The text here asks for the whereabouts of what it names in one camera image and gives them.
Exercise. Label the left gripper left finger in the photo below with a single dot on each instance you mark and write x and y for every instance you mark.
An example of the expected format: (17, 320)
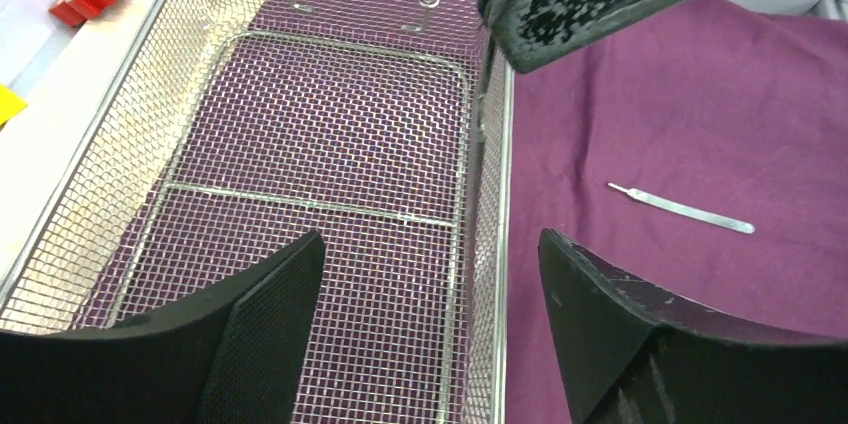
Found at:
(229, 353)

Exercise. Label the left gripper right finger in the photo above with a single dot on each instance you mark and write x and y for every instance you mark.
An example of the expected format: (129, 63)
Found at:
(630, 351)

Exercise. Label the purple cloth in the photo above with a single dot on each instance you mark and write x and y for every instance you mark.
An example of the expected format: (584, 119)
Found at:
(707, 104)

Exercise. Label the metal mesh instrument tray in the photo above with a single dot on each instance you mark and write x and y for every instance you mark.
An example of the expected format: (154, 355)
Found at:
(234, 127)

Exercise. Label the yellow small block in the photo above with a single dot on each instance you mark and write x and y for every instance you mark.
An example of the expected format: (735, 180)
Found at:
(11, 105)

